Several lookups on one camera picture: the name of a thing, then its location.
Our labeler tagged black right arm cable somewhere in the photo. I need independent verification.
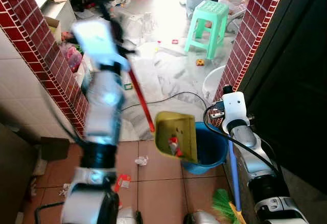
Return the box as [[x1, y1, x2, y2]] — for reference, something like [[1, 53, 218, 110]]
[[203, 101, 283, 180]]

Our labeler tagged red snack packet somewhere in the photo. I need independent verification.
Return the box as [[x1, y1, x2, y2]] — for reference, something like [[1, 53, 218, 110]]
[[114, 173, 132, 192]]

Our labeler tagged green broom with blue handle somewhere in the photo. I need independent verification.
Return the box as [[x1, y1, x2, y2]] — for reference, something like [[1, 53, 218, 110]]
[[212, 140, 247, 224]]

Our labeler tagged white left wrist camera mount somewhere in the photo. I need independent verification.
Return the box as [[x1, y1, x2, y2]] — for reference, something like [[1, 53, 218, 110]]
[[72, 19, 131, 71]]

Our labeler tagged black floor cable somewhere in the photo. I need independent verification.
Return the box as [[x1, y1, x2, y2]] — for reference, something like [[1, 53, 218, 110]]
[[121, 91, 208, 112]]

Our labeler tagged silver left robot leg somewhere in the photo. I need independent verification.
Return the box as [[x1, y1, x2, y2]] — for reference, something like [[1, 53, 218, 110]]
[[118, 207, 144, 224]]

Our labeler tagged cardboard box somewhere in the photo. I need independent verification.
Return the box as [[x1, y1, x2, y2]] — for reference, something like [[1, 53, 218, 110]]
[[44, 16, 64, 43]]

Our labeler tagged blue plastic bucket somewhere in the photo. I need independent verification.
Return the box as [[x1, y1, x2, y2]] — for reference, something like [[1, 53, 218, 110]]
[[181, 121, 229, 175]]

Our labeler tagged red white wrapper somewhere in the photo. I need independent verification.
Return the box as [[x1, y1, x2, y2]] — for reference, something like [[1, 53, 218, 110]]
[[168, 136, 183, 157]]

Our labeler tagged green plastic stool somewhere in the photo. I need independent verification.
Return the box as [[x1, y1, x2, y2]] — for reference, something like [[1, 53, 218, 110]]
[[183, 0, 230, 61]]

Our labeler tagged pink plastic bag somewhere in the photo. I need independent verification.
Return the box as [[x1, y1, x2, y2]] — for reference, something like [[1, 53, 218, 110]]
[[62, 44, 84, 73]]

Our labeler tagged black door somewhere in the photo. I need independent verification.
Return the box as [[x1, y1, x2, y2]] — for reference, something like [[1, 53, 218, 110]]
[[239, 0, 327, 195]]

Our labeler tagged silver robot leg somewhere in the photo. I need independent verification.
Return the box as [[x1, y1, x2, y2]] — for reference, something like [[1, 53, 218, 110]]
[[118, 207, 144, 224], [183, 210, 221, 224]]

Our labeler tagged crumpled white paper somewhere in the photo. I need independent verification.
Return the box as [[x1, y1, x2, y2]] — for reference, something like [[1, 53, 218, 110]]
[[134, 155, 149, 166]]

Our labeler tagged dark brown cabinet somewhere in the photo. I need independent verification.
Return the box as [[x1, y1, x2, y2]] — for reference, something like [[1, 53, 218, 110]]
[[0, 124, 71, 224]]

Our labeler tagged yellow dustpan with red handle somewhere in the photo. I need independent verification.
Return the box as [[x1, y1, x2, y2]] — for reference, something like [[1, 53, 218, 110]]
[[126, 66, 199, 164]]

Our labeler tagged silver right robot leg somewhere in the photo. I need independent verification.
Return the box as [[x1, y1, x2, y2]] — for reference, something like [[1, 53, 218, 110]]
[[183, 210, 221, 224]]

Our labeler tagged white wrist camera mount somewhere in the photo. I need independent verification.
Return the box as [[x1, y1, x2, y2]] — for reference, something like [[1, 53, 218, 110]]
[[72, 19, 131, 71], [222, 92, 250, 126]]

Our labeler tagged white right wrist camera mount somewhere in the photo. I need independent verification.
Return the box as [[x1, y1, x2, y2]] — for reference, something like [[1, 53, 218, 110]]
[[222, 92, 250, 126]]

